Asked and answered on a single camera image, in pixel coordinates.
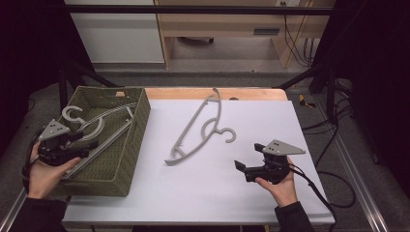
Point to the yellow and black tool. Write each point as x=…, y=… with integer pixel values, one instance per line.
x=304, y=101

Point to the white table cover sheet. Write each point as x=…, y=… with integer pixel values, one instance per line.
x=225, y=180

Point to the person's right hand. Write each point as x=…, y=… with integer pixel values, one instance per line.
x=283, y=191

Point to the black metal frame bar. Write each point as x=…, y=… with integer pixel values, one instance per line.
x=193, y=9

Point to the white cabinet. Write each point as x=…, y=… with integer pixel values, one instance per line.
x=119, y=38

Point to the grey plastic clothes hanger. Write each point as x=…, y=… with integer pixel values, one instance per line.
x=71, y=109
x=193, y=124
x=106, y=145

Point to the aluminium floor rail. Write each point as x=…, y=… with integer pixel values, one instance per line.
x=361, y=180

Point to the person's left hand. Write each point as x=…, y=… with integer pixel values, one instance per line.
x=43, y=180

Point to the black curtain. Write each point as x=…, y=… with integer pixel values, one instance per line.
x=370, y=64
x=29, y=48

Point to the wooden desk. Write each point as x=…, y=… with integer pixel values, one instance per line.
x=225, y=24

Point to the green woven basket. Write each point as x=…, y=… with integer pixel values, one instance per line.
x=138, y=119

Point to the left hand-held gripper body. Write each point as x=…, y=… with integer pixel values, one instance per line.
x=53, y=130

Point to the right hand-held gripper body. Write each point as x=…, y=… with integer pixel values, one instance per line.
x=280, y=149

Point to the black stand legs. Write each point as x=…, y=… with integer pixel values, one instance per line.
x=77, y=77
x=322, y=80

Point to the tan basket label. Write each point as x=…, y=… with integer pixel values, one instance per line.
x=120, y=94

